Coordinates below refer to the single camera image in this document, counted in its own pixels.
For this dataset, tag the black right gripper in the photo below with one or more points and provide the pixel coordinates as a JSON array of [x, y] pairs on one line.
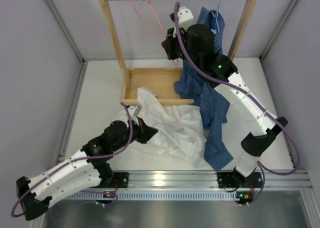
[[168, 45]]

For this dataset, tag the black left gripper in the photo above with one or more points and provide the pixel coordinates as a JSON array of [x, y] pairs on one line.
[[145, 132]]

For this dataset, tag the white shirt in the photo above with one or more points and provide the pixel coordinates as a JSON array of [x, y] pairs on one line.
[[180, 128]]

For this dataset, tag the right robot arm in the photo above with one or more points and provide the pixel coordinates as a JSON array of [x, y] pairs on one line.
[[195, 45]]

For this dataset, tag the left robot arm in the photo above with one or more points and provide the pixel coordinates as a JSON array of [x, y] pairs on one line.
[[87, 168]]

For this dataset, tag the blue checkered shirt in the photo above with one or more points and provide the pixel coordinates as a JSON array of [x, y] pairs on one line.
[[213, 109]]

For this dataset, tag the wooden clothes rack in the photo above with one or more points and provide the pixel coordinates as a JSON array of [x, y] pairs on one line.
[[161, 79]]

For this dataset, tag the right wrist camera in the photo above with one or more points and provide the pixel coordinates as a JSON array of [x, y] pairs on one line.
[[185, 17]]

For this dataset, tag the blue wire hanger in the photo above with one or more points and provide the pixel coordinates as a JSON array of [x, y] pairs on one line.
[[215, 15]]

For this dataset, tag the left aluminium frame post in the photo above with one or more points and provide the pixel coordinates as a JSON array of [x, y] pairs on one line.
[[68, 37]]

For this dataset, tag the aluminium frame post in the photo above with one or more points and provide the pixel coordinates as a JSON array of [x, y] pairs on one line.
[[276, 32], [68, 37]]

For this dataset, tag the slotted cable duct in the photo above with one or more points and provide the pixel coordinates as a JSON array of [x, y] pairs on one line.
[[161, 195]]

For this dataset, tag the aluminium mounting rail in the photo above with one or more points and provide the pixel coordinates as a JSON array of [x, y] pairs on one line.
[[193, 180]]

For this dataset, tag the right aluminium frame post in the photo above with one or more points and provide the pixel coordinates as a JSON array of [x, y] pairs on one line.
[[276, 32]]

